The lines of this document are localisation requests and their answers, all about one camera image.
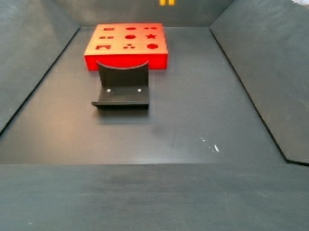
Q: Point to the black curved holder stand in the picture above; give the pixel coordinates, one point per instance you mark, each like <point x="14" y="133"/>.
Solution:
<point x="125" y="86"/>

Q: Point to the yellow object at top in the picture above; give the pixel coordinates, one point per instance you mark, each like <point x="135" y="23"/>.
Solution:
<point x="167" y="2"/>

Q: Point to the red shape-sorter block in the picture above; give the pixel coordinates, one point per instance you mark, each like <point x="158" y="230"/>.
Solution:
<point x="125" y="45"/>

